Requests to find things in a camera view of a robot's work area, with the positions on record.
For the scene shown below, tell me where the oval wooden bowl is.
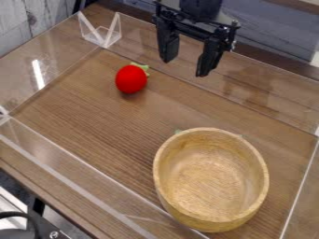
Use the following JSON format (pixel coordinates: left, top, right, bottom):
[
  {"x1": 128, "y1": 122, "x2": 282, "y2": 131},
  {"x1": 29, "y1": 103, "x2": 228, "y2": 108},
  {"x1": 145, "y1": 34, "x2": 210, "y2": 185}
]
[{"x1": 152, "y1": 127, "x2": 270, "y2": 232}]

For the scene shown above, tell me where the clear acrylic corner bracket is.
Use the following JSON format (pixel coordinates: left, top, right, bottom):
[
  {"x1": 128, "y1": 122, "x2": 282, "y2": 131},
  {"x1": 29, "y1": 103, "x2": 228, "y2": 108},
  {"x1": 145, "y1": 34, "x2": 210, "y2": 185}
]
[{"x1": 77, "y1": 12, "x2": 121, "y2": 49}]

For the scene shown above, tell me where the black cable under table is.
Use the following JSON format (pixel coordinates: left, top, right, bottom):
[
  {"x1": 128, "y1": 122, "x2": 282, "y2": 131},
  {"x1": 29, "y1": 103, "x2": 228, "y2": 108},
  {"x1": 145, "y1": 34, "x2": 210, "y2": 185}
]
[{"x1": 0, "y1": 210, "x2": 29, "y2": 239}]

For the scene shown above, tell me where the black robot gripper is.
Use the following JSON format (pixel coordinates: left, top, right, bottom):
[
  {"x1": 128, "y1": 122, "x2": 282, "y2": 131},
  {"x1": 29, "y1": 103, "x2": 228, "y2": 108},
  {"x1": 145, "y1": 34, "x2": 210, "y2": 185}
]
[{"x1": 153, "y1": 0, "x2": 240, "y2": 77}]

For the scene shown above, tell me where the red plush strawberry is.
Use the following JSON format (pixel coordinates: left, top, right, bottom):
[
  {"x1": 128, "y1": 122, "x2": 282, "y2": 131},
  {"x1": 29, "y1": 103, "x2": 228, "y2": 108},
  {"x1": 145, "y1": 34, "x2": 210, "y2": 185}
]
[{"x1": 114, "y1": 63, "x2": 149, "y2": 94}]

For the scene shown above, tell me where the black metal table bracket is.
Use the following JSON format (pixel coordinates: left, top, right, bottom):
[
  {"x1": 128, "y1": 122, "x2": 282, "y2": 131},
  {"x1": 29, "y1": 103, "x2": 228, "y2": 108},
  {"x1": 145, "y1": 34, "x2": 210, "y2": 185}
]
[{"x1": 27, "y1": 198, "x2": 70, "y2": 239}]

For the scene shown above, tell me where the clear acrylic enclosure wall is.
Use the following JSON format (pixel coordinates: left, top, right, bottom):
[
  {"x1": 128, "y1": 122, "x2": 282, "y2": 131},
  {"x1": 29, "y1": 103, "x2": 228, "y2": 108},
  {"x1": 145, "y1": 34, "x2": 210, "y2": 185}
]
[{"x1": 0, "y1": 106, "x2": 208, "y2": 239}]

